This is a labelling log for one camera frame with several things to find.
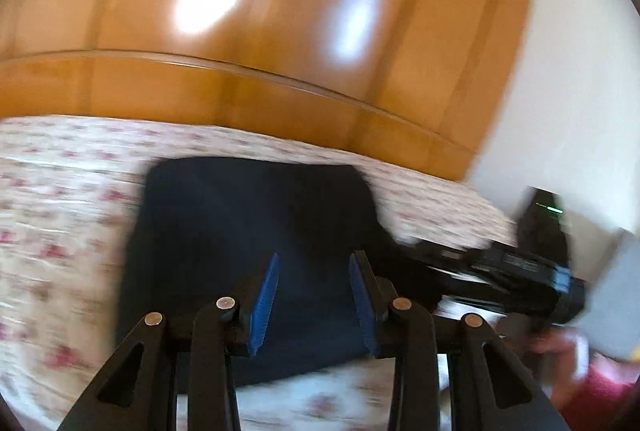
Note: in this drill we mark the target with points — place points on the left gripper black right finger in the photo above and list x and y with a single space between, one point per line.
489 388

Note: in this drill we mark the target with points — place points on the wooden wardrobe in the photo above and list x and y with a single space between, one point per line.
413 82

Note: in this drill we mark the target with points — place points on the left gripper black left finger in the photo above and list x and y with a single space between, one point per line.
137 387

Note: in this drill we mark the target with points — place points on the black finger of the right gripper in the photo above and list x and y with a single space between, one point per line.
429 272

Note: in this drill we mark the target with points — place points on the person's right hand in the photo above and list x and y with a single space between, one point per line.
565 352

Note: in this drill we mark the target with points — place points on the black embroidered pants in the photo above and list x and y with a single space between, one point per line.
205 224

